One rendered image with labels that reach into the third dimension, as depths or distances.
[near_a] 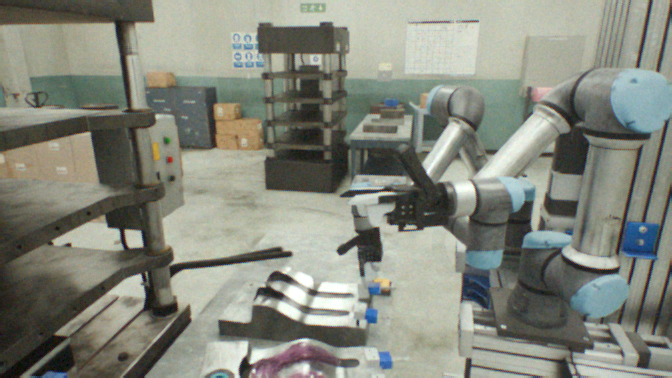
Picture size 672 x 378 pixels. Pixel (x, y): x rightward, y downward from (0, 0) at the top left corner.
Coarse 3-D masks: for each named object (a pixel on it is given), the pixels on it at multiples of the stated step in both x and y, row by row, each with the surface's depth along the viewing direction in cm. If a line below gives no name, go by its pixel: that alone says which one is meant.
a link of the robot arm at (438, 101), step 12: (432, 96) 148; (444, 96) 143; (432, 108) 149; (444, 108) 143; (444, 120) 148; (468, 144) 154; (480, 144) 156; (468, 156) 157; (480, 156) 157; (468, 168) 162; (480, 168) 159
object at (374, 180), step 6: (354, 180) 478; (360, 180) 499; (366, 180) 498; (372, 180) 497; (378, 180) 496; (384, 180) 494; (390, 180) 493; (396, 180) 492; (402, 180) 491; (372, 186) 460
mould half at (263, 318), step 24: (288, 288) 150; (312, 288) 156; (336, 288) 157; (240, 312) 147; (264, 312) 139; (288, 312) 139; (240, 336) 144; (264, 336) 142; (288, 336) 140; (312, 336) 138; (336, 336) 137; (360, 336) 135
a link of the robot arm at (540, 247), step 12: (528, 240) 109; (540, 240) 107; (552, 240) 106; (564, 240) 106; (528, 252) 109; (540, 252) 107; (552, 252) 104; (528, 264) 110; (540, 264) 105; (528, 276) 110; (540, 276) 106; (540, 288) 109
